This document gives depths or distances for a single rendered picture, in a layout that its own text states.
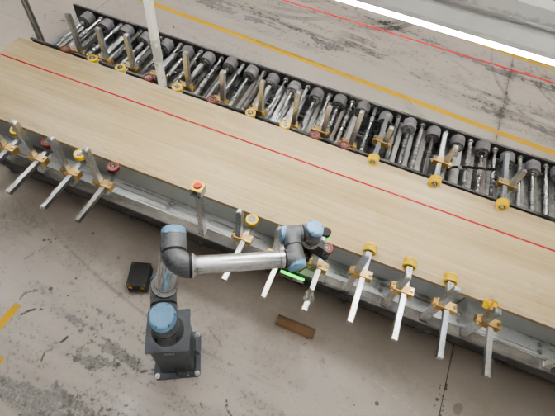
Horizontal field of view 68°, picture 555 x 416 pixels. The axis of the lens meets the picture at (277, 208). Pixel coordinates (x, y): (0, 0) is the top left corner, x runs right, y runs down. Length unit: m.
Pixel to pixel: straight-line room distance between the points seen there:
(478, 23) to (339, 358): 2.43
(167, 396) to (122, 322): 0.64
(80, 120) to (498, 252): 2.97
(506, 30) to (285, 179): 1.64
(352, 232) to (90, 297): 2.04
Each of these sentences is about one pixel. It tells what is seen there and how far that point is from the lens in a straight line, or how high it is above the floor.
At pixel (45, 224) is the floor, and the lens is 3.94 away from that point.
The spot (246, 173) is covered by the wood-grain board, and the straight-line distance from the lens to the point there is 2.80.
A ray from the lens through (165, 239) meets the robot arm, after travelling 1.94.
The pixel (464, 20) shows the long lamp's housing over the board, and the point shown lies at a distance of 1.65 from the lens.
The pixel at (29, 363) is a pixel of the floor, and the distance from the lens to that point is 3.48.
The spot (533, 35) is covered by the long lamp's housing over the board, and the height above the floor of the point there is 2.38.
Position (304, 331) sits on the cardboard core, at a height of 0.08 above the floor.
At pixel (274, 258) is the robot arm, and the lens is 1.94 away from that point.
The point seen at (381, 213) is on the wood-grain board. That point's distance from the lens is 2.80.
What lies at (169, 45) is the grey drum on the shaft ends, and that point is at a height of 0.83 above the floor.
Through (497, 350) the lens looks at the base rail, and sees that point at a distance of 2.95.
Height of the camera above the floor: 3.11
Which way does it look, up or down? 56 degrees down
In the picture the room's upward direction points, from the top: 10 degrees clockwise
